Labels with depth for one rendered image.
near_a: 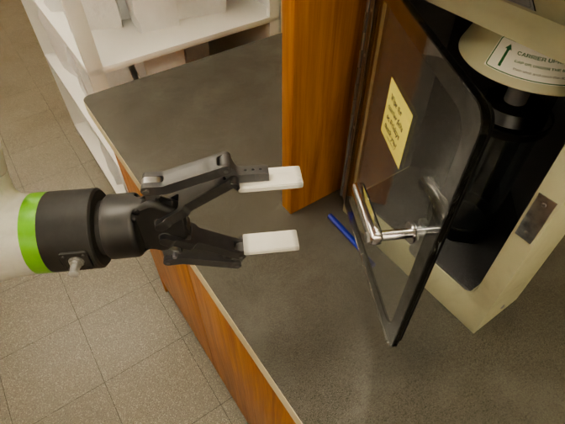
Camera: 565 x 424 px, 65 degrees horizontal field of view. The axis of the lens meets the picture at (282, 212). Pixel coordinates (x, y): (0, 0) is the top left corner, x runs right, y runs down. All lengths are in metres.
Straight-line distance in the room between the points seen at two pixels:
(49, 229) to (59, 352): 1.44
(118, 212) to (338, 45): 0.40
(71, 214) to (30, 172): 2.18
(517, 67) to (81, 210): 0.49
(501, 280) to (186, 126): 0.76
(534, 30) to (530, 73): 0.06
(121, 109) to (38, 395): 1.11
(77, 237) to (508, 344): 0.63
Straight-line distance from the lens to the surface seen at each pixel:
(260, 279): 0.77
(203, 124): 1.10
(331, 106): 0.76
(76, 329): 1.95
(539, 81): 0.56
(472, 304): 0.73
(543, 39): 0.51
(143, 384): 1.76
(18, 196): 0.55
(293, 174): 0.48
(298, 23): 0.64
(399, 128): 0.52
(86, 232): 0.50
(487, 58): 0.57
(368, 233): 0.50
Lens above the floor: 1.58
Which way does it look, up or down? 48 degrees down
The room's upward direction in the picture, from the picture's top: straight up
